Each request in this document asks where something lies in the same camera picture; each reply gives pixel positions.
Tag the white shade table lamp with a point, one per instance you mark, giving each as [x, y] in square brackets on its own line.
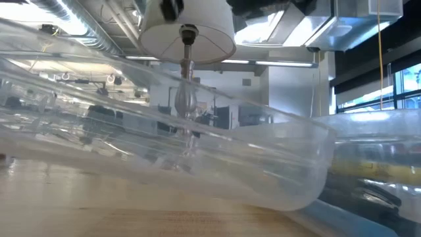
[197, 39]

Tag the black ceiling fixture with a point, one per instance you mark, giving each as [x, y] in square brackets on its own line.
[49, 29]

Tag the clear plastic box lid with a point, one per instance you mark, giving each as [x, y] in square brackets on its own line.
[263, 164]

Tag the blue pen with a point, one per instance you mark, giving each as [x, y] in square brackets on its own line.
[345, 224]

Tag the ribbed silver air duct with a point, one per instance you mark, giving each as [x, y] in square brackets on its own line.
[82, 19]

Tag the clear plastic supply box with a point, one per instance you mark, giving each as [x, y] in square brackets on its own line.
[378, 131]

